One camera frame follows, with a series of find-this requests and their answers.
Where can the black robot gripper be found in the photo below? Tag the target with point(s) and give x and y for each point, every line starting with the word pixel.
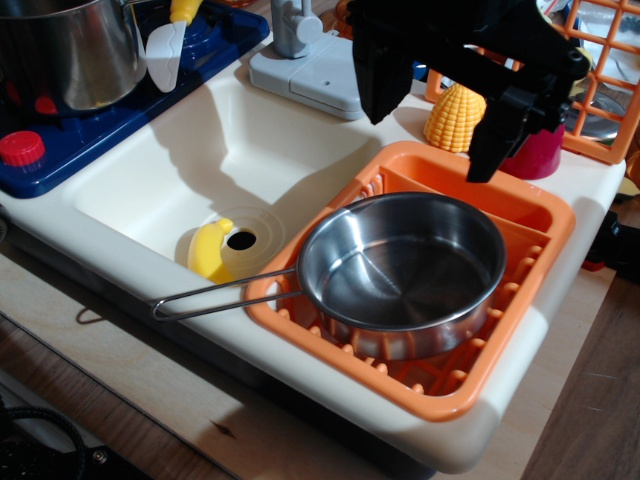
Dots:
pixel 506 51

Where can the yellow toy corn cob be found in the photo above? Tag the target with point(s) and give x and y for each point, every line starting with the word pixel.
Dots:
pixel 453 119

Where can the magenta plastic cup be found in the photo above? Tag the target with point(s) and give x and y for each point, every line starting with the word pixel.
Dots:
pixel 538 157

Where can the grey toy faucet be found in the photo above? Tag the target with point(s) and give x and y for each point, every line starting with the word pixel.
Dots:
pixel 305 64

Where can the orange plastic grid basket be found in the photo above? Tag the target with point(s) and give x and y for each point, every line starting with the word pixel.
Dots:
pixel 605 104

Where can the black and red clamp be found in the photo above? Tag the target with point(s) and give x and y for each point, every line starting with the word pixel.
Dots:
pixel 615 246

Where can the yellow toy banana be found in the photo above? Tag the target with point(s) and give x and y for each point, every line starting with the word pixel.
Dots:
pixel 205 251

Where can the blue toy stove top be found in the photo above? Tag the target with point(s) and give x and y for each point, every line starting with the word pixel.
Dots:
pixel 218 36

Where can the large steel pot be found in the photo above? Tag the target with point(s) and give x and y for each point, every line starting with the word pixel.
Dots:
pixel 69 58

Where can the red stove knob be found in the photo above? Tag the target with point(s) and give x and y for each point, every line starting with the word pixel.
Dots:
pixel 21 148

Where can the small steel pan wire handle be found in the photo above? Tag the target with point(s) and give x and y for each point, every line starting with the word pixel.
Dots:
pixel 402 276

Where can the toy knife yellow handle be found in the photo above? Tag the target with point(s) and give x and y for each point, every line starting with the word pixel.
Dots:
pixel 165 43

